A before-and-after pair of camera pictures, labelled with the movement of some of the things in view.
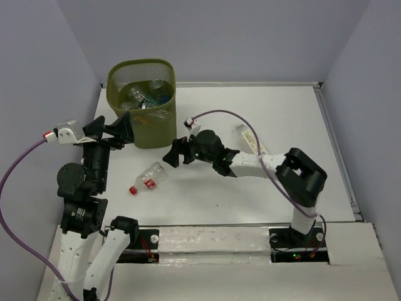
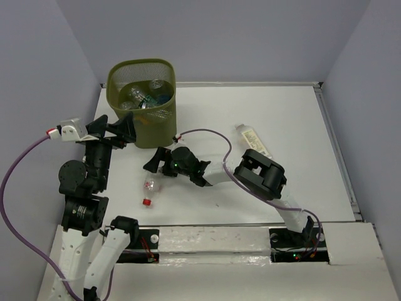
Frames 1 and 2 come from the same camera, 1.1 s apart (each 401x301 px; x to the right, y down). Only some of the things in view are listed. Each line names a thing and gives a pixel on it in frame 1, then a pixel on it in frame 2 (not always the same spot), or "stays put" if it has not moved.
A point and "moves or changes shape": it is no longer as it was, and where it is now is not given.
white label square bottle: (250, 140) stays put
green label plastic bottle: (144, 101) stays put
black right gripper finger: (189, 154) -> (170, 170)
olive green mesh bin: (155, 126) stays put
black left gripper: (122, 127) stays put
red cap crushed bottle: (155, 175) moves or changes shape
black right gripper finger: (172, 157) -> (160, 155)
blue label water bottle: (160, 91) stays put
